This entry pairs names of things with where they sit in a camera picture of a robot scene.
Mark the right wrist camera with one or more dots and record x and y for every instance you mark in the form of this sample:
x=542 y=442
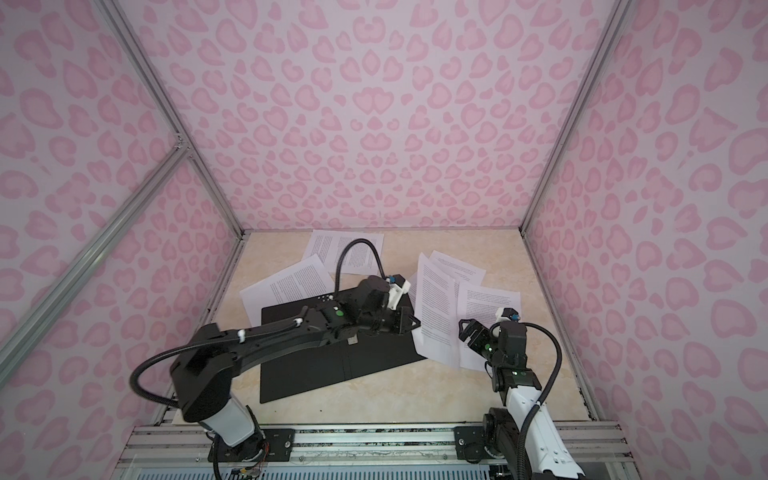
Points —
x=504 y=314

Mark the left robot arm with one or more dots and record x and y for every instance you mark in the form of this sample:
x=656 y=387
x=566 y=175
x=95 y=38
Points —
x=202 y=375

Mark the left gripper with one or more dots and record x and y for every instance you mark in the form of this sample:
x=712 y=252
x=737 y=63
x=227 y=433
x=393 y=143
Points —
x=402 y=322

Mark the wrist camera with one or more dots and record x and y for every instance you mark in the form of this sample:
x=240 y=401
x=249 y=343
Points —
x=504 y=314
x=398 y=287

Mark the corner aluminium post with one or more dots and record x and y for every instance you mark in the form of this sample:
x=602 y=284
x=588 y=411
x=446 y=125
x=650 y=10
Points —
x=130 y=43
x=620 y=15

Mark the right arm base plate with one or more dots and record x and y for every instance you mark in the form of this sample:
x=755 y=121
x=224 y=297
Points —
x=473 y=444

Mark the blue folder black inside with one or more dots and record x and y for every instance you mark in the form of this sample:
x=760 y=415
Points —
x=364 y=354

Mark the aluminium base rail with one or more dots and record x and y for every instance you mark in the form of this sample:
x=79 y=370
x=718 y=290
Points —
x=359 y=451

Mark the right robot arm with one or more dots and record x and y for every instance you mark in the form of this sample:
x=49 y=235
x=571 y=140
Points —
x=521 y=431

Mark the diagonal aluminium frame bar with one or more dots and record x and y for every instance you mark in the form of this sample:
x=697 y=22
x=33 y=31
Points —
x=39 y=319

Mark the printed paper sheet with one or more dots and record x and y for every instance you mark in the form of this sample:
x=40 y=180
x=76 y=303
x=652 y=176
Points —
x=435 y=307
x=481 y=304
x=305 y=279

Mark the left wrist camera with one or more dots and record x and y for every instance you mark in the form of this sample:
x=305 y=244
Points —
x=398 y=287

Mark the left corner aluminium post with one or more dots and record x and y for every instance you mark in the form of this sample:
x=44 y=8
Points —
x=130 y=43

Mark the right corner aluminium post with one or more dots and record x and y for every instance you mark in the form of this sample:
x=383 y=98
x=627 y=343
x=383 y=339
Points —
x=620 y=15

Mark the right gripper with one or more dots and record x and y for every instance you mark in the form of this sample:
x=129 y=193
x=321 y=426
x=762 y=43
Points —
x=483 y=334

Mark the centre right paper sheet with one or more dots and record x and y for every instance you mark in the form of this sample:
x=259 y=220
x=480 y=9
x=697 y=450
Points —
x=459 y=270

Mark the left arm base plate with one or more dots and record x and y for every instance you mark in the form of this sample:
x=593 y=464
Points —
x=270 y=445

